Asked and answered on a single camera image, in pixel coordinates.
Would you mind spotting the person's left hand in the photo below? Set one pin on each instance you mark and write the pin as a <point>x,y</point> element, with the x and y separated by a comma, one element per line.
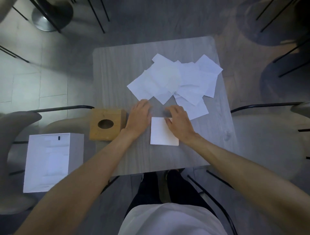
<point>138,119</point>

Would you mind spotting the person's right hand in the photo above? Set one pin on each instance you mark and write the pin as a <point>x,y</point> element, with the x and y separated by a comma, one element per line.
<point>180,126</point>

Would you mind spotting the person's right thumb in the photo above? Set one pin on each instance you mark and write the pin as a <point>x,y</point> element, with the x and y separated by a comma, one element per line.
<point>170,124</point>

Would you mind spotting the person's left fingers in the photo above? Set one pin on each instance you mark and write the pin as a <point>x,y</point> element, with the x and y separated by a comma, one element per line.
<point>143,105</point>

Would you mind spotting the white napkin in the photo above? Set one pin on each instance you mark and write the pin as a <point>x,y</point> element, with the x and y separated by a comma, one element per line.
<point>159,134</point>

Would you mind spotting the person's right forearm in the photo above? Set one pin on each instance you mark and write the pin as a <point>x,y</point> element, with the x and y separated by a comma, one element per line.
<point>244,179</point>

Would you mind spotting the person's left forearm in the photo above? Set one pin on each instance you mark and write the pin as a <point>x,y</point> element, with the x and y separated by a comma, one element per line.
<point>80,184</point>

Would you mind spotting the grey wooden table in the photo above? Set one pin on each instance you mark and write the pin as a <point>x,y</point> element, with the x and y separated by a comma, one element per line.
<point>116,80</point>

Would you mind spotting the pile of white napkins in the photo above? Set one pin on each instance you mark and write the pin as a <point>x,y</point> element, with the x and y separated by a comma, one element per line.
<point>174,80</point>

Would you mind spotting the wooden tissue box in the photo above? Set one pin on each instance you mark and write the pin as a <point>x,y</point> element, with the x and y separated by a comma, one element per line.
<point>106,124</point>

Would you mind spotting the dark trousers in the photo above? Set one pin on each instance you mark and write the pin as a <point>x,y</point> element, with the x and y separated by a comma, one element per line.
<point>179,191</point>

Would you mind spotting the white shirt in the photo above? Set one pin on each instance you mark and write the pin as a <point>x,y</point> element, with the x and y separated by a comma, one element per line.
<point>169,220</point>

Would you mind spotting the white cardboard box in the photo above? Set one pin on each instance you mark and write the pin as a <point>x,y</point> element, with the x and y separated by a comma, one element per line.
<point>49,162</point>

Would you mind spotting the dark round chair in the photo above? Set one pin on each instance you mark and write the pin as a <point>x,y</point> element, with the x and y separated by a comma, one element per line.
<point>285,77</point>
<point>271,21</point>

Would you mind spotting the round silver table base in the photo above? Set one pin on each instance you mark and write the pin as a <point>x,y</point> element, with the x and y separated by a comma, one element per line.
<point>52,15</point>

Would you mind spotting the black metal chair frame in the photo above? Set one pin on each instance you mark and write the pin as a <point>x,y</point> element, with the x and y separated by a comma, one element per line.
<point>218,201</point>

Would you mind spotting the beige chair with black frame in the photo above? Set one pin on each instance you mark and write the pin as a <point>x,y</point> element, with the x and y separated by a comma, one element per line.
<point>268,142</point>
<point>14,135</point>

